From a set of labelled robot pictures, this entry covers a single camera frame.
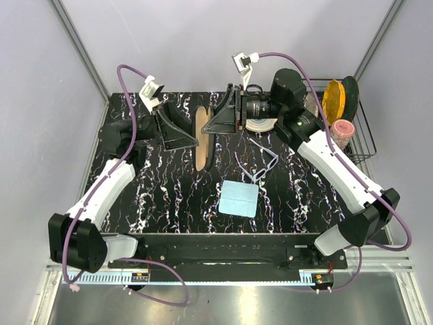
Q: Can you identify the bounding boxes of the black marble pattern mat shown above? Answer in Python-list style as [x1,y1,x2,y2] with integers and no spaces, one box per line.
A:
[76,91,377,235]

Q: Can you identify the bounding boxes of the dark green plate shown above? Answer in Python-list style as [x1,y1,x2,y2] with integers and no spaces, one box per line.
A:
[342,76,359,122]

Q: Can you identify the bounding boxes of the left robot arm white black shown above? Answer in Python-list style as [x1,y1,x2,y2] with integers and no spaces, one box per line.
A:
[48,102,198,273]

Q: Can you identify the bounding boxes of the black wire dish rack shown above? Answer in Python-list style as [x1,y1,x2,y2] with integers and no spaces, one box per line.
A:
[314,91,377,165]

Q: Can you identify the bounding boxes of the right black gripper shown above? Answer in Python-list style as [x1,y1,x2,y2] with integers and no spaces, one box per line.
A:
[202,83,286,135]

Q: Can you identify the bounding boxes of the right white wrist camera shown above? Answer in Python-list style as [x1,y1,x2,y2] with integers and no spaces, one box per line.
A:
[232,52,260,90]

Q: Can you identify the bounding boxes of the grey speckled plate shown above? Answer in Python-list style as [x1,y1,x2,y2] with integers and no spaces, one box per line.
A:
[304,91,319,118]

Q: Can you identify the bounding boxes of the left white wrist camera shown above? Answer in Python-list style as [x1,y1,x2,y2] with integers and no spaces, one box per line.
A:
[139,75,164,112]

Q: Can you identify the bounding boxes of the pink patterned cup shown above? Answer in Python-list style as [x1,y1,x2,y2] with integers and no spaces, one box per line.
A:
[330,119,355,150]

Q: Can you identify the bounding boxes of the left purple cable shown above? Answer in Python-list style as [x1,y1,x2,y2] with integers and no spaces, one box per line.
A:
[62,63,191,307]

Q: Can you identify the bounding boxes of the beige plate blue rings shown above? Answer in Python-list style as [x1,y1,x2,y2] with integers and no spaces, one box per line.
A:
[244,116,278,133]

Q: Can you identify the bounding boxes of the yellow scalloped plate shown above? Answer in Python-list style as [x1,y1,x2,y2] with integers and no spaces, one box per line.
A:
[322,79,346,126]

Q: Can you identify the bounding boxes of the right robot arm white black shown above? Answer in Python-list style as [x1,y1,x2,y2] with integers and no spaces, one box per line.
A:
[202,68,400,269]

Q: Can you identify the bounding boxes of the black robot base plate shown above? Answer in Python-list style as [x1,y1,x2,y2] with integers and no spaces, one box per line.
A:
[101,232,348,284]

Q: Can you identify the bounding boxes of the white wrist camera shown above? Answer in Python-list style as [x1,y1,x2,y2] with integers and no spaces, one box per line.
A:
[232,52,260,90]
[139,75,164,112]

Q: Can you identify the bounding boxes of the light blue cleaning cloth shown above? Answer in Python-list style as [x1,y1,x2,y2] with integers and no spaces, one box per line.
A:
[218,180,259,218]

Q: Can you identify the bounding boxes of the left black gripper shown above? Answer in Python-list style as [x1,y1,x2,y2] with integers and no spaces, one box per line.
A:
[124,100,205,151]

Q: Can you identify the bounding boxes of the purple cable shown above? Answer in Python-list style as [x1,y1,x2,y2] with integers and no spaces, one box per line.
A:
[258,51,412,294]
[62,63,191,307]

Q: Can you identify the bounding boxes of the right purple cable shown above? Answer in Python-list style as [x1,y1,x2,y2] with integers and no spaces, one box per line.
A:
[258,51,412,294]

